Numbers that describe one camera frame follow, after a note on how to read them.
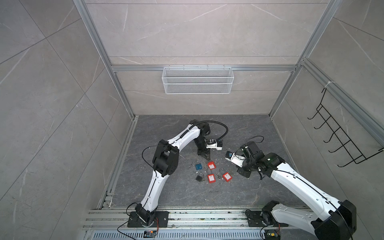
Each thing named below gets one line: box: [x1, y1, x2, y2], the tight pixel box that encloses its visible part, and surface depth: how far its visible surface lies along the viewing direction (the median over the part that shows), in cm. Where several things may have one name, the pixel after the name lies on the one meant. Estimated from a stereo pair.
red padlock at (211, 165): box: [207, 161, 216, 170], surface depth 90 cm
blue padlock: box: [195, 163, 203, 170], surface depth 92 cm
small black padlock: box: [195, 172, 204, 182], surface depth 90 cm
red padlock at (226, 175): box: [219, 167, 233, 183], surface depth 89 cm
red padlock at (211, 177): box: [207, 168, 217, 184], surface depth 87 cm
